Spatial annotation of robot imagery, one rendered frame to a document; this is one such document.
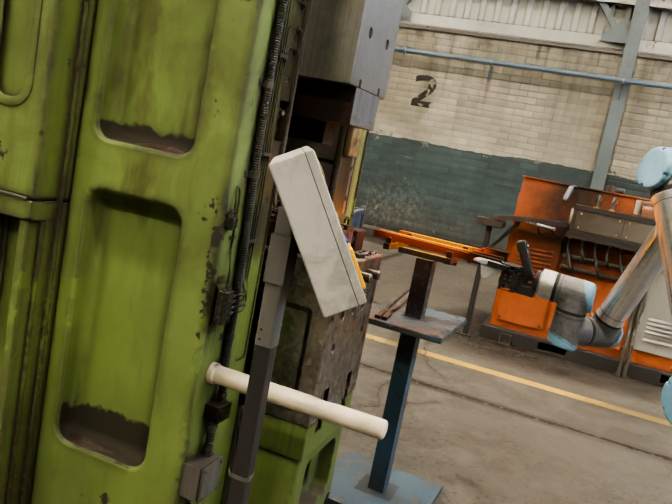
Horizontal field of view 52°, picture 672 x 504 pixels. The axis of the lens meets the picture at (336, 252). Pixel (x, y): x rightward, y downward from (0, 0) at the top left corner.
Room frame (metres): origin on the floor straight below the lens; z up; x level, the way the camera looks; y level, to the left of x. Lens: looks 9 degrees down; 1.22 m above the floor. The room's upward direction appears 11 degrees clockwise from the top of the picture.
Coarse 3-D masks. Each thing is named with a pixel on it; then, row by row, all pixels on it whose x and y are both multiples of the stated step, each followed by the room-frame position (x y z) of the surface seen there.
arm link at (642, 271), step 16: (656, 240) 1.95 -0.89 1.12; (640, 256) 1.99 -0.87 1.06; (656, 256) 1.95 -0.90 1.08; (624, 272) 2.03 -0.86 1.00; (640, 272) 1.98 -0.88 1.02; (656, 272) 1.97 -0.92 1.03; (624, 288) 2.01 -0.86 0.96; (640, 288) 1.99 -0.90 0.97; (608, 304) 2.05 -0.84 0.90; (624, 304) 2.02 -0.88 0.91; (592, 320) 2.08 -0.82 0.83; (608, 320) 2.05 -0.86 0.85; (624, 320) 2.05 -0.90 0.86; (608, 336) 2.07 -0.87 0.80
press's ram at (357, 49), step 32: (320, 0) 1.76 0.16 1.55; (352, 0) 1.74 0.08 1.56; (384, 0) 1.85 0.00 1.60; (320, 32) 1.76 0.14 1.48; (352, 32) 1.73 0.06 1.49; (384, 32) 1.90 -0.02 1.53; (320, 64) 1.75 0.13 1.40; (352, 64) 1.73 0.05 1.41; (384, 64) 1.95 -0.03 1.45; (384, 96) 2.00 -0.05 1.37
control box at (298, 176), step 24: (288, 168) 1.14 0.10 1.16; (312, 168) 1.14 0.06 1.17; (288, 192) 1.14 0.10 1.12; (312, 192) 1.14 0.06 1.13; (288, 216) 1.14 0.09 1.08; (312, 216) 1.14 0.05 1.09; (336, 216) 1.15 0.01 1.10; (312, 240) 1.14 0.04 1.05; (336, 240) 1.15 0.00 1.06; (312, 264) 1.14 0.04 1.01; (336, 264) 1.15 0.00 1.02; (336, 288) 1.15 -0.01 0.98; (360, 288) 1.15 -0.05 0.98; (336, 312) 1.15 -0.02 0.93
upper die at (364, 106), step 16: (304, 80) 1.82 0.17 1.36; (304, 96) 1.82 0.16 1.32; (320, 96) 1.80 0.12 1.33; (336, 96) 1.79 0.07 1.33; (352, 96) 1.77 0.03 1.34; (368, 96) 1.87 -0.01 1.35; (304, 112) 1.81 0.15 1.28; (320, 112) 1.80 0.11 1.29; (336, 112) 1.79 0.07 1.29; (352, 112) 1.78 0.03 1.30; (368, 112) 1.89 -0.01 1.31; (368, 128) 1.92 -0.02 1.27
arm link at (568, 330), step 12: (564, 312) 2.03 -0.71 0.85; (552, 324) 2.06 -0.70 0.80; (564, 324) 2.02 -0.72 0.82; (576, 324) 2.02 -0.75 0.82; (588, 324) 2.06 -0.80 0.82; (552, 336) 2.04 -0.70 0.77; (564, 336) 2.02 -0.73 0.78; (576, 336) 2.03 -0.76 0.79; (588, 336) 2.04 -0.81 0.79; (564, 348) 2.02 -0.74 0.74; (576, 348) 2.05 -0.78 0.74
